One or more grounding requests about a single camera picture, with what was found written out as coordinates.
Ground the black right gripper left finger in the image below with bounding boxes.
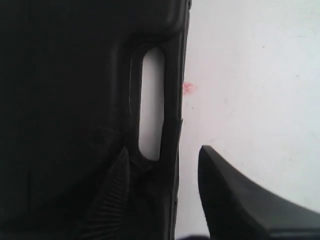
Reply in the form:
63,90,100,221
77,148,130,240

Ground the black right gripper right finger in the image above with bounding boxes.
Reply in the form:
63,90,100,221
198,145,320,240

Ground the black plastic tool case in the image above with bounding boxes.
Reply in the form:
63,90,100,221
0,0,192,240

